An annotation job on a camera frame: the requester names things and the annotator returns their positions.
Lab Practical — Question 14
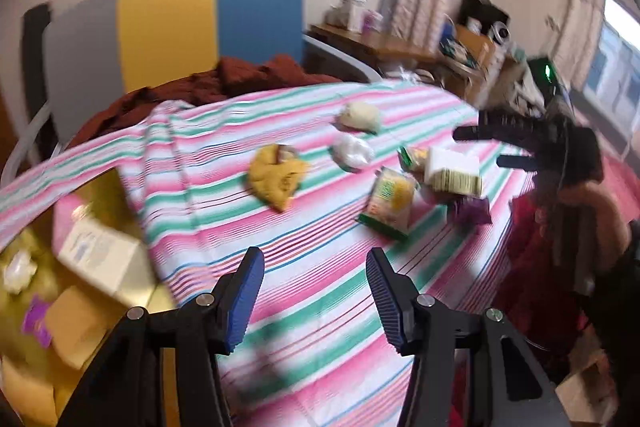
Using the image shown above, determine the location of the large side window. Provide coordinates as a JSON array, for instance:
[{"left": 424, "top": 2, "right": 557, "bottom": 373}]
[{"left": 585, "top": 0, "right": 640, "bottom": 142}]

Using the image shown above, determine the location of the tan snack packet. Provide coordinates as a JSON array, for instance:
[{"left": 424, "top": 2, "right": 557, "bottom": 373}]
[{"left": 47, "top": 287, "right": 113, "bottom": 370}]

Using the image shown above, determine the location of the small green packet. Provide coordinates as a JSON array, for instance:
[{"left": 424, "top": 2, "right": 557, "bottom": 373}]
[{"left": 397, "top": 146, "right": 431, "bottom": 172}]

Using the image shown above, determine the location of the grey bed side rail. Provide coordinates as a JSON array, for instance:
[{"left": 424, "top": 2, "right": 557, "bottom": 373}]
[{"left": 302, "top": 34, "right": 383, "bottom": 84}]

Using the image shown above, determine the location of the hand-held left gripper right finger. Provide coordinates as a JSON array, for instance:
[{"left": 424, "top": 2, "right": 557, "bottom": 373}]
[{"left": 366, "top": 248, "right": 571, "bottom": 427}]

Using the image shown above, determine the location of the pink packet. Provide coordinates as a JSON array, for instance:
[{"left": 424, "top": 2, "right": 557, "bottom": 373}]
[{"left": 52, "top": 194, "right": 96, "bottom": 238}]

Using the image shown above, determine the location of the maroon blanket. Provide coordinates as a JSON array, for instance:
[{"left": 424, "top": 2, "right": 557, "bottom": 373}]
[{"left": 67, "top": 54, "right": 346, "bottom": 148}]

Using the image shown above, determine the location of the black upright panel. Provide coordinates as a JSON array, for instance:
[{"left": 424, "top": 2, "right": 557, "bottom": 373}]
[{"left": 21, "top": 4, "right": 53, "bottom": 128}]

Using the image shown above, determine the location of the purple snack packet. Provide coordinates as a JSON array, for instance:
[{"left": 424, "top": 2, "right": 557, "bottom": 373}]
[
  {"left": 452, "top": 197, "right": 492, "bottom": 227},
  {"left": 21, "top": 297, "right": 53, "bottom": 348}
]

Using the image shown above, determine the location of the wooden desk organizer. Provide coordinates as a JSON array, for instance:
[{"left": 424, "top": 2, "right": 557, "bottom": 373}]
[{"left": 440, "top": 24, "right": 501, "bottom": 78}]

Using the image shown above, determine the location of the white cardboard box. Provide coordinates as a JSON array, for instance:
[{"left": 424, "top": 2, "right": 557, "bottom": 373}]
[{"left": 57, "top": 214, "right": 156, "bottom": 303}]

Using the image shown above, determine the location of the red plaid clothing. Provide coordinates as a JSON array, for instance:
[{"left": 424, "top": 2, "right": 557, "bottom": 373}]
[{"left": 505, "top": 194, "right": 616, "bottom": 358}]

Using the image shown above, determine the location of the brown paper bag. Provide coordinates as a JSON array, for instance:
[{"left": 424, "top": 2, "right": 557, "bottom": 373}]
[{"left": 555, "top": 352, "right": 621, "bottom": 425}]

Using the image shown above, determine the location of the person's right hand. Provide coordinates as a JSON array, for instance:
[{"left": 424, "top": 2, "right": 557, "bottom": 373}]
[{"left": 555, "top": 179, "right": 631, "bottom": 270}]

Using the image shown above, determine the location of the gold metal tin box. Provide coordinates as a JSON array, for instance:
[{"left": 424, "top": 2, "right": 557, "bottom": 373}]
[{"left": 0, "top": 167, "right": 181, "bottom": 427}]

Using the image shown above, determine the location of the black monitor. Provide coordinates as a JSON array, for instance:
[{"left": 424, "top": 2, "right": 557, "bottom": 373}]
[{"left": 460, "top": 0, "right": 511, "bottom": 42}]

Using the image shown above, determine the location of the white box with green stripes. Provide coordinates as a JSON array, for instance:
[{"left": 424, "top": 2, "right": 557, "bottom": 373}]
[{"left": 424, "top": 147, "right": 485, "bottom": 198}]

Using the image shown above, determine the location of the pink green striped bedsheet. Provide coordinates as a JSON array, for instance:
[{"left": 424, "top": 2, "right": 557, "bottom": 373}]
[{"left": 0, "top": 79, "right": 543, "bottom": 427}]

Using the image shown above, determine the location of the wooden desk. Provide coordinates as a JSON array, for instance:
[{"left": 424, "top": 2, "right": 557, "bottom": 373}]
[{"left": 307, "top": 24, "right": 501, "bottom": 108}]

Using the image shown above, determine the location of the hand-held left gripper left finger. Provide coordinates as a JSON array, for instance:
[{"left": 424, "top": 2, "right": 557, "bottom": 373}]
[{"left": 57, "top": 247, "right": 266, "bottom": 427}]

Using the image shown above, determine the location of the white bed rail tube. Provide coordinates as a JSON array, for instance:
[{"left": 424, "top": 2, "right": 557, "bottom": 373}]
[{"left": 0, "top": 104, "right": 63, "bottom": 185}]

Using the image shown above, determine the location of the cream bun packet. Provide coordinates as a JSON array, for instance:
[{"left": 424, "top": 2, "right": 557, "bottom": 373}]
[{"left": 336, "top": 102, "right": 383, "bottom": 135}]

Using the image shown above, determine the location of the yellow snack packet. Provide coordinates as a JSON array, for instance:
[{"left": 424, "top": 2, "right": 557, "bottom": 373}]
[{"left": 247, "top": 144, "right": 311, "bottom": 214}]

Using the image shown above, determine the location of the white round device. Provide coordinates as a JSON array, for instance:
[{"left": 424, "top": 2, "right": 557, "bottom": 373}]
[{"left": 487, "top": 21, "right": 513, "bottom": 45}]

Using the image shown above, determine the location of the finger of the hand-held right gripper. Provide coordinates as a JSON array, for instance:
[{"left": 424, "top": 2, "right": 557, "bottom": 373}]
[
  {"left": 496, "top": 153, "right": 544, "bottom": 172},
  {"left": 452, "top": 109, "right": 546, "bottom": 146}
]

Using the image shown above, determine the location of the white plastic packet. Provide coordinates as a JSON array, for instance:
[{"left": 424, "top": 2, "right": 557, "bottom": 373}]
[
  {"left": 2, "top": 252, "right": 38, "bottom": 295},
  {"left": 331, "top": 134, "right": 376, "bottom": 172}
]

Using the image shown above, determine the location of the white container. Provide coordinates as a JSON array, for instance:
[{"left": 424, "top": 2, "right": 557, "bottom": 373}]
[{"left": 327, "top": 0, "right": 351, "bottom": 28}]

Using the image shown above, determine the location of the green noodle packet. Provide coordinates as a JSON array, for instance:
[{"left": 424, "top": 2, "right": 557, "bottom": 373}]
[{"left": 356, "top": 167, "right": 420, "bottom": 242}]

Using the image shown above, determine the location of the white carton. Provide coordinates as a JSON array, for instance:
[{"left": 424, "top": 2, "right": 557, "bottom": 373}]
[{"left": 345, "top": 0, "right": 368, "bottom": 32}]

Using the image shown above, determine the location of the grey yellow blue headboard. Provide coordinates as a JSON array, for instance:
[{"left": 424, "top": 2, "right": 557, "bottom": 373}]
[{"left": 42, "top": 0, "right": 306, "bottom": 142}]

